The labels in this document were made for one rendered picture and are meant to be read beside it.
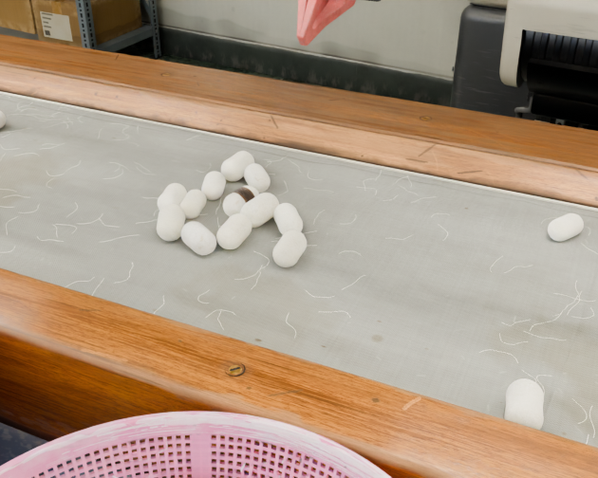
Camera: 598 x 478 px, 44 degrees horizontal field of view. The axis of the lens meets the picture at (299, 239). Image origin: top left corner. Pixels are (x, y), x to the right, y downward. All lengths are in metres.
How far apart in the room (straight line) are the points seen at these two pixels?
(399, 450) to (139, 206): 0.35
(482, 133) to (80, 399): 0.44
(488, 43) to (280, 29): 1.67
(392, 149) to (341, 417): 0.36
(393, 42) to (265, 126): 2.10
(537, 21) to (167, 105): 0.56
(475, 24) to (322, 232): 0.93
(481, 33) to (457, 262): 0.94
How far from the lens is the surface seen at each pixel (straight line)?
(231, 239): 0.57
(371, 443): 0.40
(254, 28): 3.11
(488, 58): 1.48
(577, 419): 0.47
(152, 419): 0.41
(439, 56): 2.79
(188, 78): 0.86
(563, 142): 0.74
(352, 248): 0.58
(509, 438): 0.41
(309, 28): 0.68
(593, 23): 1.12
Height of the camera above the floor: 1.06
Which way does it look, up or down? 32 degrees down
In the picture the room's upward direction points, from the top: straight up
